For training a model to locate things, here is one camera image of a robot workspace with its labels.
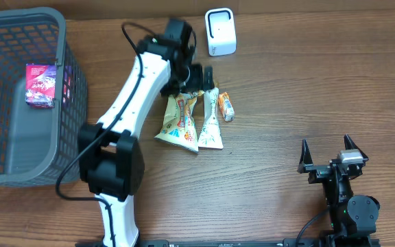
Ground cream snack bag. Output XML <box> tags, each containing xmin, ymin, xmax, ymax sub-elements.
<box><xmin>154</xmin><ymin>91</ymin><xmax>204</xmax><ymax>153</ymax></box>

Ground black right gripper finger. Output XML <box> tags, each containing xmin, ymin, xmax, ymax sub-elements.
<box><xmin>297</xmin><ymin>139</ymin><xmax>313</xmax><ymax>173</ymax></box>
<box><xmin>344</xmin><ymin>134</ymin><xmax>369</xmax><ymax>161</ymax></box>

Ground white cream tube gold cap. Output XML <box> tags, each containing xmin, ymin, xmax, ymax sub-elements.
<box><xmin>198</xmin><ymin>88</ymin><xmax>224</xmax><ymax>150</ymax></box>

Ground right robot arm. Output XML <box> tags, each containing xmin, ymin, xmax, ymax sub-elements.
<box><xmin>294</xmin><ymin>134</ymin><xmax>380</xmax><ymax>246</ymax></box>

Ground grey plastic shopping basket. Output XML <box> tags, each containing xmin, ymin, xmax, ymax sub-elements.
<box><xmin>0</xmin><ymin>7</ymin><xmax>87</xmax><ymax>187</ymax></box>

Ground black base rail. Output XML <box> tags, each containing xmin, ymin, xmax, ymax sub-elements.
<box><xmin>75</xmin><ymin>238</ymin><xmax>382</xmax><ymax>247</ymax></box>

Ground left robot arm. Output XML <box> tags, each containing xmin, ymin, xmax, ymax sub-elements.
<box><xmin>77</xmin><ymin>19</ymin><xmax>204</xmax><ymax>246</ymax></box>

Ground red purple tissue pack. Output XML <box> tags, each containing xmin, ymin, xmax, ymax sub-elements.
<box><xmin>25</xmin><ymin>64</ymin><xmax>57</xmax><ymax>108</ymax></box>

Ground small orange candy pack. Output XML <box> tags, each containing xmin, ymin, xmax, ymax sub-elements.
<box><xmin>218</xmin><ymin>92</ymin><xmax>235</xmax><ymax>122</ymax></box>

